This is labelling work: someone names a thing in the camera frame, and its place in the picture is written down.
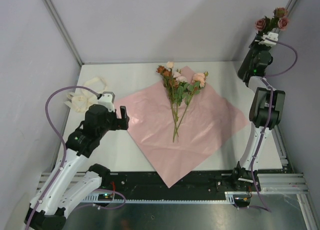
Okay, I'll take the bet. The peach rose stem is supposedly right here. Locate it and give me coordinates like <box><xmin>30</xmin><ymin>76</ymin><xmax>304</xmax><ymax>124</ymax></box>
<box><xmin>176</xmin><ymin>71</ymin><xmax>209</xmax><ymax>133</ymax></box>

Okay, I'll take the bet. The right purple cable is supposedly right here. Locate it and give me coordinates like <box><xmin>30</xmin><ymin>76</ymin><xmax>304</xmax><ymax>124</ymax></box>
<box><xmin>249</xmin><ymin>40</ymin><xmax>299</xmax><ymax>213</ymax></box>

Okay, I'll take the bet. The pink wrapping paper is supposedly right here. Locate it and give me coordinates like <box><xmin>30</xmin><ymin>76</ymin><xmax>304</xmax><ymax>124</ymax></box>
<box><xmin>112</xmin><ymin>62</ymin><xmax>252</xmax><ymax>182</ymax></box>

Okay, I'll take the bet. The light pink carnation stem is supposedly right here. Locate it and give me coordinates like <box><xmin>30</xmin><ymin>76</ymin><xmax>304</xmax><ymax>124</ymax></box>
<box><xmin>164</xmin><ymin>62</ymin><xmax>188</xmax><ymax>142</ymax></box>

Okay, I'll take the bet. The black cylindrical vase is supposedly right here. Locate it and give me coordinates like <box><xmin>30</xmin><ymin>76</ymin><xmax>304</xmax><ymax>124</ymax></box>
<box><xmin>237</xmin><ymin>59</ymin><xmax>250</xmax><ymax>80</ymax></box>

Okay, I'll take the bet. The mauve rose stem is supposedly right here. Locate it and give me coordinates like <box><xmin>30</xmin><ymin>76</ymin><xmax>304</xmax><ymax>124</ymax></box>
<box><xmin>254</xmin><ymin>7</ymin><xmax>290</xmax><ymax>36</ymax></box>

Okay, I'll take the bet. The cream printed ribbon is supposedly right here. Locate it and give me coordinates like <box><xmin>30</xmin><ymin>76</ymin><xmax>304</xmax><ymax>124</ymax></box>
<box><xmin>64</xmin><ymin>76</ymin><xmax>108</xmax><ymax>113</ymax></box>

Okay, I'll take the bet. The purple cable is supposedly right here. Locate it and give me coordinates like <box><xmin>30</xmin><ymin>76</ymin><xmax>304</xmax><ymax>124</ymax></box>
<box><xmin>23</xmin><ymin>87</ymin><xmax>127</xmax><ymax>230</ymax></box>
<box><xmin>249</xmin><ymin>40</ymin><xmax>299</xmax><ymax>213</ymax></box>

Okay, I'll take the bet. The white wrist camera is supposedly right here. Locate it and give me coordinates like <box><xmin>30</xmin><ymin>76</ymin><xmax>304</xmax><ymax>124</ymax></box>
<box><xmin>97</xmin><ymin>91</ymin><xmax>115</xmax><ymax>112</ymax></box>
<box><xmin>258</xmin><ymin>32</ymin><xmax>279</xmax><ymax>47</ymax></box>

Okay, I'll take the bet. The white slotted cable duct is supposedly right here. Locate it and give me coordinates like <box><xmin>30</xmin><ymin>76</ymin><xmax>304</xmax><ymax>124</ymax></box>
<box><xmin>81</xmin><ymin>192</ymin><xmax>251</xmax><ymax>205</ymax></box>

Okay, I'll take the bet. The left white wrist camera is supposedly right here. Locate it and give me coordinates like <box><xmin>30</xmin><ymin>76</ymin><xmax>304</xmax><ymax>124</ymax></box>
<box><xmin>97</xmin><ymin>91</ymin><xmax>115</xmax><ymax>112</ymax></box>

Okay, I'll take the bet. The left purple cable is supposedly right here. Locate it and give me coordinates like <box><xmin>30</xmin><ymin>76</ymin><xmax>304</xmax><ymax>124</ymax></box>
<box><xmin>23</xmin><ymin>87</ymin><xmax>127</xmax><ymax>230</ymax></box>

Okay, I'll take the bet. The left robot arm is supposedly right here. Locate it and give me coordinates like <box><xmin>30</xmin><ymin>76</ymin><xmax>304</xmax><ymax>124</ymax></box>
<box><xmin>24</xmin><ymin>104</ymin><xmax>130</xmax><ymax>230</ymax></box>

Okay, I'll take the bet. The rust orange rose stem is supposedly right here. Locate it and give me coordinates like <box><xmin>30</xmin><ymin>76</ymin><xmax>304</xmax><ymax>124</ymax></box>
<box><xmin>156</xmin><ymin>65</ymin><xmax>178</xmax><ymax>142</ymax></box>

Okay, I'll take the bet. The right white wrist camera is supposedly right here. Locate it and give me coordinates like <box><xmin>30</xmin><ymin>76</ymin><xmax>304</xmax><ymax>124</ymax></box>
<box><xmin>258</xmin><ymin>32</ymin><xmax>279</xmax><ymax>47</ymax></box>

